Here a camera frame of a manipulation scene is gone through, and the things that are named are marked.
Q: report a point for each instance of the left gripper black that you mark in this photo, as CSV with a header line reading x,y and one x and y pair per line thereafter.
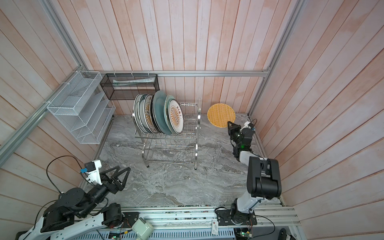
x,y
118,185

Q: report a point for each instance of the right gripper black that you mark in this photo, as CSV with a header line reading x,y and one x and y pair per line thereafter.
x,y
232,131

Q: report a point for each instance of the yellow woven round trivet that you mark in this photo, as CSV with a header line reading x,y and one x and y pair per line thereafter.
x,y
220,114

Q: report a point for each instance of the stainless steel dish rack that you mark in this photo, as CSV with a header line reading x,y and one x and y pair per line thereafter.
x,y
176,149

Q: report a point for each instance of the small orange sunburst plate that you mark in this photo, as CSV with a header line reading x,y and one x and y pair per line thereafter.
x,y
176,116

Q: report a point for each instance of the black round plate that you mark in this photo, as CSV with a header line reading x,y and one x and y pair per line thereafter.
x,y
153,116

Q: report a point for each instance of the white plate cloud line pattern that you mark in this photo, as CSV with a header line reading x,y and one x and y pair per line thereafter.
x,y
135,112

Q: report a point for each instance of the light green lotus plate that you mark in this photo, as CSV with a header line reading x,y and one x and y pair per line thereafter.
x,y
166,113

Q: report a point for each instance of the white plate green text rim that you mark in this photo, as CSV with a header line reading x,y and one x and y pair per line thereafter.
x,y
142,113

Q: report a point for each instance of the large orange sunburst plate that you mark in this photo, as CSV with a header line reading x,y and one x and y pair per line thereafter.
x,y
148,114

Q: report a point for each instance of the grey green plain plate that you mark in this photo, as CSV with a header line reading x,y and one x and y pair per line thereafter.
x,y
158,105

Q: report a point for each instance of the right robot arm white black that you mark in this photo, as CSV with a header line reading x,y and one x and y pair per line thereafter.
x,y
263,177

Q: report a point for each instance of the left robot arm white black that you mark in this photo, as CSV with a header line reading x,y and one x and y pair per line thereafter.
x,y
70,216

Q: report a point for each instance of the white green box device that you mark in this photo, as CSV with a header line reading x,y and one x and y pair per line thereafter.
x,y
143,229

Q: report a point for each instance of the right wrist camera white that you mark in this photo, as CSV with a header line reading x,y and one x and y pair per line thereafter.
x,y
248,125

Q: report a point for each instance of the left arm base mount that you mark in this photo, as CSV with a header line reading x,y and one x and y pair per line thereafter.
x,y
114,217

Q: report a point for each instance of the white wire mesh shelf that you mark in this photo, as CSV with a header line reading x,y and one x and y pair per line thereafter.
x,y
82,109

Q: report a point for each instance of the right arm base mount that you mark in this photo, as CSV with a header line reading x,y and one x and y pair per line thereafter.
x,y
232,217

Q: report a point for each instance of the black mesh wall basket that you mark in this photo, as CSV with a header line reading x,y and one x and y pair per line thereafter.
x,y
128,86

